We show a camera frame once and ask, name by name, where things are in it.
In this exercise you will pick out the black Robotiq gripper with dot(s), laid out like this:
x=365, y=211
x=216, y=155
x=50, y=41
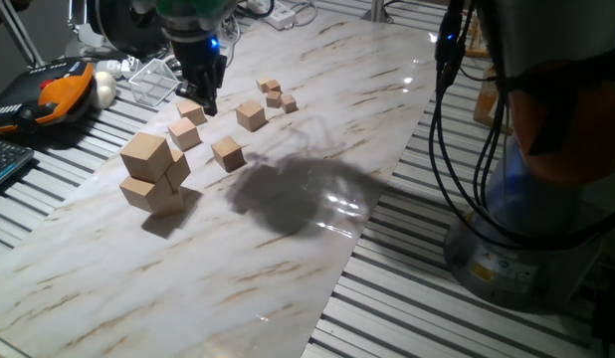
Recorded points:
x=200, y=59

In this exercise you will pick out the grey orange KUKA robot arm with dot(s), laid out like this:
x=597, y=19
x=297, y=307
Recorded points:
x=551, y=50

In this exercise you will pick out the clear plastic container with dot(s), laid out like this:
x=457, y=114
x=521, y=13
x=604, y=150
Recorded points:
x=153, y=82

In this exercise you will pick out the white power plug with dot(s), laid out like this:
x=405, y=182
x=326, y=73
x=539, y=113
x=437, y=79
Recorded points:
x=116, y=67

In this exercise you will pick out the white round object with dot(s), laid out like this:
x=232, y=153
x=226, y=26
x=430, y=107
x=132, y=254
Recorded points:
x=104, y=89

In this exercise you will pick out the black filament spool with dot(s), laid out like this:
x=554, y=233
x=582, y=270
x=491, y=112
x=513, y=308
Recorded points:
x=121, y=25

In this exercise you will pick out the white power strip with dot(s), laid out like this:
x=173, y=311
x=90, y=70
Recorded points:
x=277, y=15

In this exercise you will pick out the orange black teach pendant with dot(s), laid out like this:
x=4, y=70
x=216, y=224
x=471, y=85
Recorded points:
x=54, y=94

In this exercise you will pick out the grey slanted metal pole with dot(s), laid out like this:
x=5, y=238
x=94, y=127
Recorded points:
x=24, y=40

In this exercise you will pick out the white marble pattern mat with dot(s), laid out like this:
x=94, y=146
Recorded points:
x=138, y=278

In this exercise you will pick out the black computer keyboard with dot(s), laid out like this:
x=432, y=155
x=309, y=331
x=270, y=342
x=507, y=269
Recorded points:
x=6, y=161

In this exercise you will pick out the wooden lattice rack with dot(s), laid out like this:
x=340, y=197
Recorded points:
x=474, y=42

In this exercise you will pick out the aluminium profile post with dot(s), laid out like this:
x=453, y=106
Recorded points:
x=377, y=11

